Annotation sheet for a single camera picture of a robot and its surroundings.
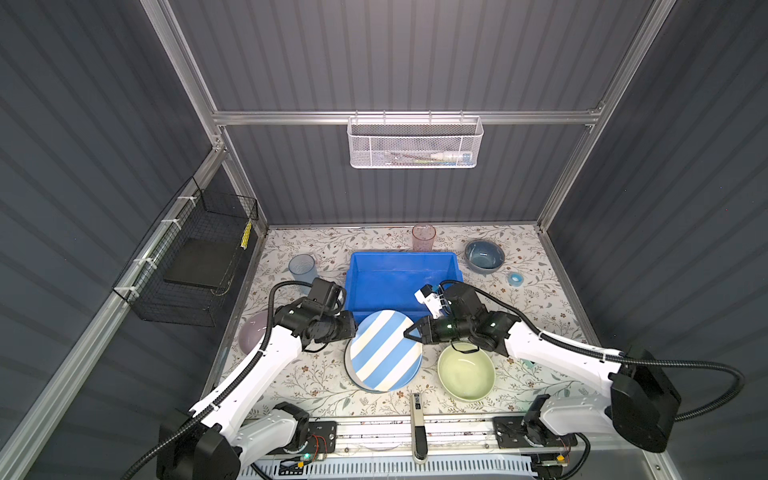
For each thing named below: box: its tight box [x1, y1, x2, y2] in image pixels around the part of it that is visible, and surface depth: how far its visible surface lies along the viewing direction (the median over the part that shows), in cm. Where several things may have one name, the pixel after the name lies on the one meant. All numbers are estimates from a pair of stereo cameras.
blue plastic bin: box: [345, 252, 464, 325], surface depth 105 cm
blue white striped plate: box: [344, 309, 423, 393], surface depth 78 cm
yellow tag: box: [240, 220, 252, 250], surface depth 84 cm
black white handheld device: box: [411, 392, 429, 465], surface depth 74 cm
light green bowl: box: [438, 342, 496, 402], surface depth 84 cm
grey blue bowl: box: [464, 240, 505, 275], surface depth 110 cm
